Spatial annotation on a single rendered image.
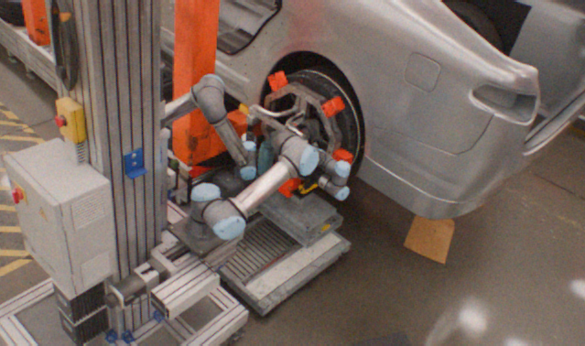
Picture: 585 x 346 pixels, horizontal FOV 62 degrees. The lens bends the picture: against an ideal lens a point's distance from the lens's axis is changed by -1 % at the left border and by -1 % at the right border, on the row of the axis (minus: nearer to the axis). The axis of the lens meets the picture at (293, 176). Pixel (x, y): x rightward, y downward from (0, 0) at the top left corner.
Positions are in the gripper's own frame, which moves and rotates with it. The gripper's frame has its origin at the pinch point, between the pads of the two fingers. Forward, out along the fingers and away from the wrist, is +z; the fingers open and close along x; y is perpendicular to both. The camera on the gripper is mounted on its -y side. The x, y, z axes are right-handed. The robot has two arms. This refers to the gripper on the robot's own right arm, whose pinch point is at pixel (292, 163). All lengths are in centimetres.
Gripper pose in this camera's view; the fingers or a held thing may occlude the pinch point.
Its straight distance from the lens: 262.2
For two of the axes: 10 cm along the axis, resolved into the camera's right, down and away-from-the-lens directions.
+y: 1.6, -7.8, -6.0
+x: -6.6, 3.6, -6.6
